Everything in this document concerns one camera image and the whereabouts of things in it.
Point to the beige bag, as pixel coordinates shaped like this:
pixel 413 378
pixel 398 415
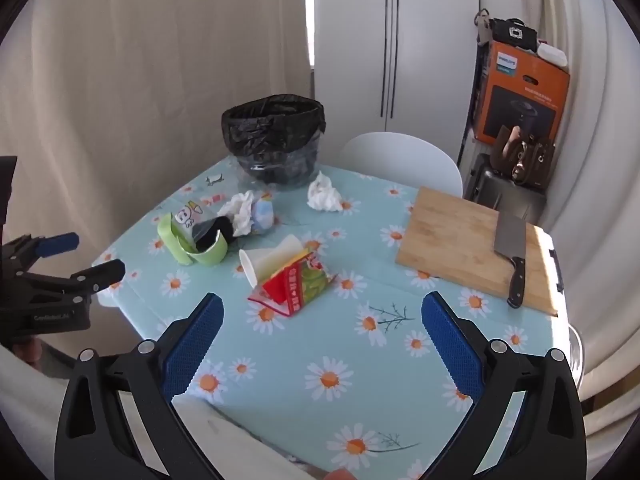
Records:
pixel 482 27

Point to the black bag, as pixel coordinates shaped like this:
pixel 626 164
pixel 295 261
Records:
pixel 515 34

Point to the white pouch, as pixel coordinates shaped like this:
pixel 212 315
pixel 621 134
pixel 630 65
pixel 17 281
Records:
pixel 552 54

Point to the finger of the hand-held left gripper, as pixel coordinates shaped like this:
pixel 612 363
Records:
pixel 102 272
pixel 57 243

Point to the black suitcase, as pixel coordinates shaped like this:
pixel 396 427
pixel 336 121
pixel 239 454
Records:
pixel 500 195

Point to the white tissue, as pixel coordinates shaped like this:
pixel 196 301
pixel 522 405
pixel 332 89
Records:
pixel 241 212
pixel 324 193

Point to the daisy print blue tablecloth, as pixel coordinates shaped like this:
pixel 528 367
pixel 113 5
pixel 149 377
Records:
pixel 310 340

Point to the person's left hand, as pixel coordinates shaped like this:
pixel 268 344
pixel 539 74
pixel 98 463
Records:
pixel 27 352

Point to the person's right hand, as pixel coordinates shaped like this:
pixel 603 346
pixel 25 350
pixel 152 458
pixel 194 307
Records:
pixel 340 475

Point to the black plastic wrapper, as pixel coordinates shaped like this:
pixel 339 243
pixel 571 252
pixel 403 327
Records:
pixel 215 232

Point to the white chair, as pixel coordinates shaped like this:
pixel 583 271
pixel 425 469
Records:
pixel 400 155

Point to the orange black carton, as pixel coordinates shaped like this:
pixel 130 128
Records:
pixel 525 105

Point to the white curtain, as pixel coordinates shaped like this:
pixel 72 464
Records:
pixel 595 160

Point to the beige curtain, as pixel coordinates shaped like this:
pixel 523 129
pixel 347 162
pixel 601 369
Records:
pixel 150 60

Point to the red green snack packet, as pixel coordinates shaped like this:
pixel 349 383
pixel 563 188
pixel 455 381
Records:
pixel 295 285

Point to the clear bin with black bag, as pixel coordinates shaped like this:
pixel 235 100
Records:
pixel 270 125

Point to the white paper cup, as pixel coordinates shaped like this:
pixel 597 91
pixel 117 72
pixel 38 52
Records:
pixel 265 260

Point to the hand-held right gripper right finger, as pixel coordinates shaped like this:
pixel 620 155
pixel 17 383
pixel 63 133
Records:
pixel 450 345

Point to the bamboo cutting board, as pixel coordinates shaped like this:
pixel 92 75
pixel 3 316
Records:
pixel 450 245

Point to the white wardrobe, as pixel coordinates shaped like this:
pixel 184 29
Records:
pixel 350 35

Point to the blue white crumpled wrapper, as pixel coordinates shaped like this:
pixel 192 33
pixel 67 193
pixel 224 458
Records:
pixel 263 214

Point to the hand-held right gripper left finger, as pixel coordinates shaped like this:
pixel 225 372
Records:
pixel 192 345

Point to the brown handbag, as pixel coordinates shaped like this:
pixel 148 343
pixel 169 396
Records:
pixel 522 157

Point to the light green paper packaging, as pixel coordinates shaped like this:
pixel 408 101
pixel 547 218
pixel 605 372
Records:
pixel 212 255

